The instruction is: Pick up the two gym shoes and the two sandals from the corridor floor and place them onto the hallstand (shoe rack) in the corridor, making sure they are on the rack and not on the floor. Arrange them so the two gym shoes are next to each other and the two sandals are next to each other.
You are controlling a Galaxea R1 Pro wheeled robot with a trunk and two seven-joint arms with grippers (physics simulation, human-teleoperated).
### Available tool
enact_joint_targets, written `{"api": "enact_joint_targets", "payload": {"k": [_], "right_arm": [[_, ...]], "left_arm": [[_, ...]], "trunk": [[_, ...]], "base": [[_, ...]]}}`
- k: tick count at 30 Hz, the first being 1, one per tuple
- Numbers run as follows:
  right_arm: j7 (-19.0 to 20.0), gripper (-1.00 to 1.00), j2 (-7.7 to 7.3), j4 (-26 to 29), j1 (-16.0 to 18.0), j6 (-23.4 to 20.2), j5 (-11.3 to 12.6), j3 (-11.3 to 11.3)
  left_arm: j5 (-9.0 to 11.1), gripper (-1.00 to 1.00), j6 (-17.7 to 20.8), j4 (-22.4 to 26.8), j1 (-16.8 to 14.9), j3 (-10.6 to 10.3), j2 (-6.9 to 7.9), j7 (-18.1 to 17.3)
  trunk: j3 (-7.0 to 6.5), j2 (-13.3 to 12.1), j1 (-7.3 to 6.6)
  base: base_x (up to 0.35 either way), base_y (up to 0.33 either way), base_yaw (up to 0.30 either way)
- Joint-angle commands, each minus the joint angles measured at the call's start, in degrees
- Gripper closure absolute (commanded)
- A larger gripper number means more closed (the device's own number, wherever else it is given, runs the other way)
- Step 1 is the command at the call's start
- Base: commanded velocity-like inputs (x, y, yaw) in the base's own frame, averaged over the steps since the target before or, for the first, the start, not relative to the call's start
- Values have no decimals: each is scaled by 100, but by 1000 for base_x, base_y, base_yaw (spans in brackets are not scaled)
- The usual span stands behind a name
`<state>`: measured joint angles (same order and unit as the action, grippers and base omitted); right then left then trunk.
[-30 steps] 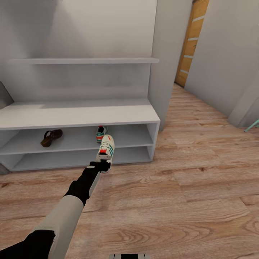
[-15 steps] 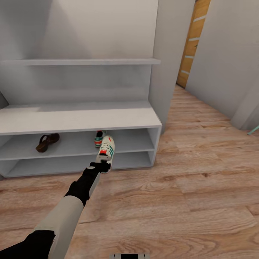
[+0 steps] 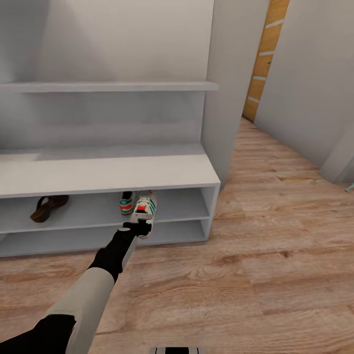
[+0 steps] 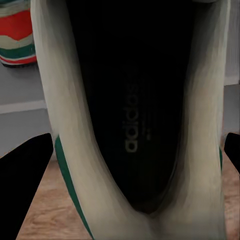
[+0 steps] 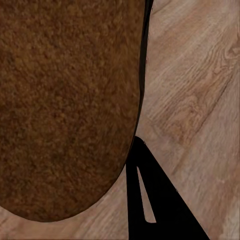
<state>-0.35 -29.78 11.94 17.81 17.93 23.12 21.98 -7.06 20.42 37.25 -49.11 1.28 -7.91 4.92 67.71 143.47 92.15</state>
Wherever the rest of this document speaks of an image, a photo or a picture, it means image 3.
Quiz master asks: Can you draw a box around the sandal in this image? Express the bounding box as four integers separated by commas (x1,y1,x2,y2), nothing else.
30,194,69,223

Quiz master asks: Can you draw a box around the gym shoe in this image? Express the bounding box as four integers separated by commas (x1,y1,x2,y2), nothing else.
133,190,157,239
119,191,139,215

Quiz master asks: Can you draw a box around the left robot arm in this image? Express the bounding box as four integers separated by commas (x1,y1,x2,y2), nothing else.
0,213,153,354

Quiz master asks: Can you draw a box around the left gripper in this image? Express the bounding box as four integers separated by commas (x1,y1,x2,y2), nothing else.
123,222,152,236

